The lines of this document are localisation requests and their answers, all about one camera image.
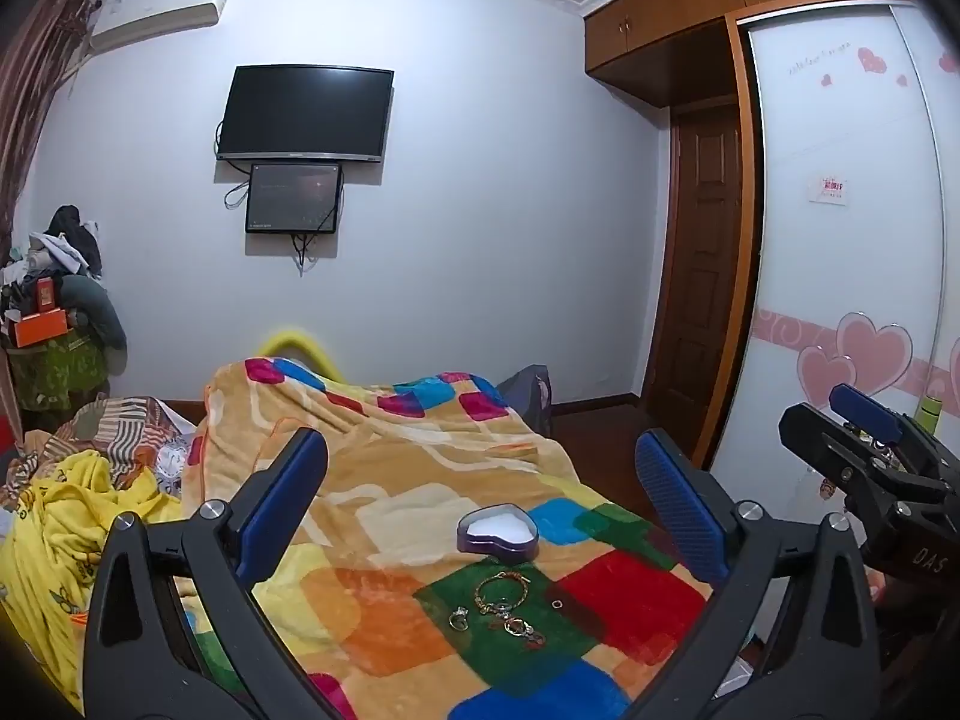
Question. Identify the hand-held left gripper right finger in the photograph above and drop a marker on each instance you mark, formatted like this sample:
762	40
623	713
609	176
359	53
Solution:
679	491

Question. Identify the dark bag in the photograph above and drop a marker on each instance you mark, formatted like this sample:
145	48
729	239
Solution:
529	397

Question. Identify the yellow blanket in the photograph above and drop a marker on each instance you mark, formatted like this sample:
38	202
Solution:
52	540

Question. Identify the black wall television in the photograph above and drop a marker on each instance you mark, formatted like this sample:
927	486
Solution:
304	112

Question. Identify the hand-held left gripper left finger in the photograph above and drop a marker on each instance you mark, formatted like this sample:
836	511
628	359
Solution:
289	476

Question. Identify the green bottle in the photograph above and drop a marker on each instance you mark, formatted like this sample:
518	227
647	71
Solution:
931	409

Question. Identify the wooden overhead cabinet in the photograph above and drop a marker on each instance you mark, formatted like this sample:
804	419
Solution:
660	22

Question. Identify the brown wooden door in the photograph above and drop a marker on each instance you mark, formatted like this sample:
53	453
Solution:
701	277

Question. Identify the orange box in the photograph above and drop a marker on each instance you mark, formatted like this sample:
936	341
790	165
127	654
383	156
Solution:
41	330

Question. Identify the yellow hoop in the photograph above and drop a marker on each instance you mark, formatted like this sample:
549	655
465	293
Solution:
296	339

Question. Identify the purple heart-shaped tin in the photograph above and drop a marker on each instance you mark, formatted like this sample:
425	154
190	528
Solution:
499	532

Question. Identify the red and white sticker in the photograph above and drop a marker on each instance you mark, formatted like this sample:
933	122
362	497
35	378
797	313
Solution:
829	189

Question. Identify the green patterned bag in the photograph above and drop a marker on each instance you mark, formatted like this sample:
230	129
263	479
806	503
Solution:
52	375

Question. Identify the colourful patchwork blanket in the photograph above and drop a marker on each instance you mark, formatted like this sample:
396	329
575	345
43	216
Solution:
420	465

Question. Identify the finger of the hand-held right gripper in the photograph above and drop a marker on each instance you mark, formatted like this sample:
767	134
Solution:
866	409
832	442

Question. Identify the white heart-print wardrobe door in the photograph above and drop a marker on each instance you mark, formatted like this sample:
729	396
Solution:
840	277

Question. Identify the white air conditioner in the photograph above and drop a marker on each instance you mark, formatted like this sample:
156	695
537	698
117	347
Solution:
157	11

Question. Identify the pile of clothes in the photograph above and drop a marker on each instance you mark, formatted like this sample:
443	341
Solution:
75	255

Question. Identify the striped cloth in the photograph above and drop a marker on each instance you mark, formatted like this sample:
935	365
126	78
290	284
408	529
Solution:
120	427

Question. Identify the striped brown curtain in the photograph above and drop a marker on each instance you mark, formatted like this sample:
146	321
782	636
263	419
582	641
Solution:
37	90

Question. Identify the small black wall monitor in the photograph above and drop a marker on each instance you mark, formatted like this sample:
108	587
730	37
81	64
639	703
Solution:
292	199

